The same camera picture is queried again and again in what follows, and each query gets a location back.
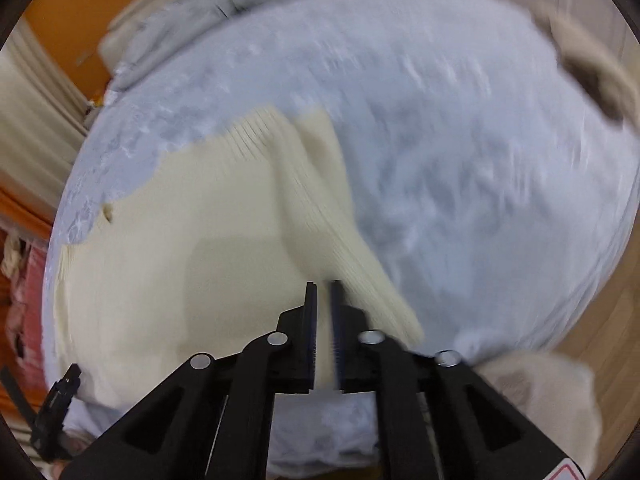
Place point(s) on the red patterned cloth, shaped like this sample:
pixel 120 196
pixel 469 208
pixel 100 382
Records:
pixel 27 310

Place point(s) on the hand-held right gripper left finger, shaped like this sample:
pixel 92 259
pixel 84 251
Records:
pixel 311 330

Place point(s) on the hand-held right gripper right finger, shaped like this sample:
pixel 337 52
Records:
pixel 338 330

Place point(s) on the cream knitted sweater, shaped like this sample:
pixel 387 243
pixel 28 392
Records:
pixel 175 260

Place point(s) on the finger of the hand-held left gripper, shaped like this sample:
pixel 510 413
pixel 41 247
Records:
pixel 56 405

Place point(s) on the cream pleated curtain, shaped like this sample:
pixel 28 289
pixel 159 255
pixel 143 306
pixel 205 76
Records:
pixel 35 125

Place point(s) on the beige fluffy garment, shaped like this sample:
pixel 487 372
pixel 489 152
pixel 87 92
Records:
pixel 545 395

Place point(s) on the beige brown garment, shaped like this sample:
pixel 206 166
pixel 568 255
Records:
pixel 595 75

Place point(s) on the grey crumpled cloth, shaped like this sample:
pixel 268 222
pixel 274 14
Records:
pixel 165 35

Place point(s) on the pale blue bed blanket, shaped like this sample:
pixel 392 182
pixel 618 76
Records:
pixel 450 160

